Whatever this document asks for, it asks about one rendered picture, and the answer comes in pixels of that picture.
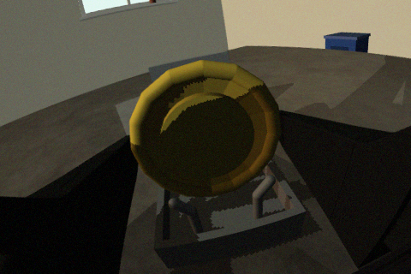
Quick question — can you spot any golden yellow round plate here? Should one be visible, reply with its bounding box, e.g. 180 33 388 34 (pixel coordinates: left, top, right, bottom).
129 59 281 196

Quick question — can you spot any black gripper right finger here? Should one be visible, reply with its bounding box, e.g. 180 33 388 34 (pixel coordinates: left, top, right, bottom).
278 110 411 268

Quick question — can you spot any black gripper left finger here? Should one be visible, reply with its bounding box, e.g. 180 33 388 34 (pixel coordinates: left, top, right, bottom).
0 136 138 274

